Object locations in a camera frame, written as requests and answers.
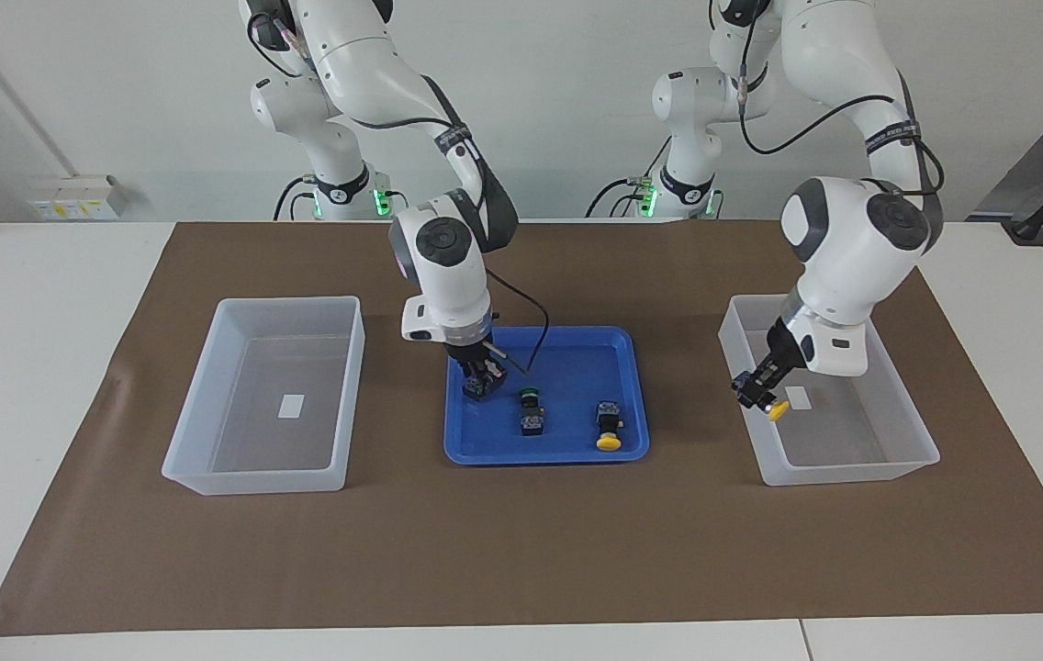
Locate blue plastic tray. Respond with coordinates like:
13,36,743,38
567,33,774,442
443,326,651,466

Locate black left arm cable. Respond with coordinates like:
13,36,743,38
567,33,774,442
710,0,945,198

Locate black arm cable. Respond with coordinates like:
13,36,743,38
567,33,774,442
246,9,552,375
710,0,945,198

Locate white wall socket box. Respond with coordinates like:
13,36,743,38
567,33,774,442
26,174,128,221

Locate translucent white plastic box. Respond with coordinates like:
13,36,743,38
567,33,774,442
161,295,366,497
717,292,942,487

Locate black base cable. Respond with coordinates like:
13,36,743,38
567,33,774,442
584,138,674,219
272,174,316,221

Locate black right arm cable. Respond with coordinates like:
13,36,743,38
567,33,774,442
246,9,552,375

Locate yellow push button switch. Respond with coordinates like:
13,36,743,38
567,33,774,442
733,372,791,423
595,399,625,453

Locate green push button switch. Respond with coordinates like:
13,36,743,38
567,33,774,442
462,367,504,402
518,386,546,437

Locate brown table mat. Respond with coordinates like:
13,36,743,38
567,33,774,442
0,218,1043,637

